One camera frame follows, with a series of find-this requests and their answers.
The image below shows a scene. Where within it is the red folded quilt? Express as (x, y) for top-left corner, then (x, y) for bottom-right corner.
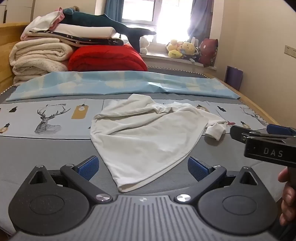
(68, 44), (148, 72)

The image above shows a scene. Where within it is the white folded bedding with pink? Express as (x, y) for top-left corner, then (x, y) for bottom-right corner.
(26, 23), (117, 39)

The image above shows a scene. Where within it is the white folded cloth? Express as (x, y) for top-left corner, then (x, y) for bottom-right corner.
(22, 10), (65, 33)

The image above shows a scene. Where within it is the white small garment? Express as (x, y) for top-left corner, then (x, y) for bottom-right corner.
(90, 93), (228, 193)

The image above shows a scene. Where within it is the dark red pillow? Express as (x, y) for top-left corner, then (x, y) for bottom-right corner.
(198, 38), (218, 67)

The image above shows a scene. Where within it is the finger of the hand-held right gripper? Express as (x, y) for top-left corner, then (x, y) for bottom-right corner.
(266, 124), (296, 137)
(230, 125), (262, 144)

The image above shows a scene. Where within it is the pink cloth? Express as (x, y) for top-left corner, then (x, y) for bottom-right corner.
(48, 7), (65, 30)

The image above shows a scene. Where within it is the white wardrobe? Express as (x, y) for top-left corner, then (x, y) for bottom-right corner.
(0, 0), (35, 24)

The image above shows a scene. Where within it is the white plush bear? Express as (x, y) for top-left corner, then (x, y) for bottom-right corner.
(139, 36), (150, 54)

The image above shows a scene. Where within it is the cream folded blanket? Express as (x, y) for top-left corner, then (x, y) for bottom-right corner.
(9, 38), (74, 87)

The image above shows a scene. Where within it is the dark teal shark plush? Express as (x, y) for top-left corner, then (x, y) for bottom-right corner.
(59, 8), (157, 52)

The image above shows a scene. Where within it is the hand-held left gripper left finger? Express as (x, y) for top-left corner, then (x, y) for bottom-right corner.
(23, 156), (114, 204)

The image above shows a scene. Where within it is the wall socket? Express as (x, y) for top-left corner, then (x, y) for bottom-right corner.
(284, 45), (296, 57)

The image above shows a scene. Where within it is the blue curtain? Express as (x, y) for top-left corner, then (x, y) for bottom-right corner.
(187, 0), (212, 43)
(104, 0), (124, 22)

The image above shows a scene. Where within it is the dark star print cushion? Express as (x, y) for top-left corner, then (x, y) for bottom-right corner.
(44, 31), (124, 48)

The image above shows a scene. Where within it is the person's right hand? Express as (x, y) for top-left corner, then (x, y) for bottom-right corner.
(278, 167), (296, 226)

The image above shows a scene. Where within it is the white window sill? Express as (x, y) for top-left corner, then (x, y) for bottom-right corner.
(140, 53), (218, 70)

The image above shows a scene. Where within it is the yellow face plush doll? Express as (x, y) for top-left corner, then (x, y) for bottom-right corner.
(180, 41), (199, 61)

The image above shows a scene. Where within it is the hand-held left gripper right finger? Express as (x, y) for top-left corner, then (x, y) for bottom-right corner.
(175, 156), (266, 204)

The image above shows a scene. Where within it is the window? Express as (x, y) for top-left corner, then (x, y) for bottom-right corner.
(121, 0), (197, 44)

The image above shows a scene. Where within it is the yellow duck plush toy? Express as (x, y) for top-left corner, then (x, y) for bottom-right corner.
(166, 39), (183, 58)

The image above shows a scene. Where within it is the purple board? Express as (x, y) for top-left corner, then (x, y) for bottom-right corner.
(224, 65), (244, 87)

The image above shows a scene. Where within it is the light blue patterned cloth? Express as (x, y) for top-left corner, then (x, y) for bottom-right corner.
(6, 71), (241, 102)

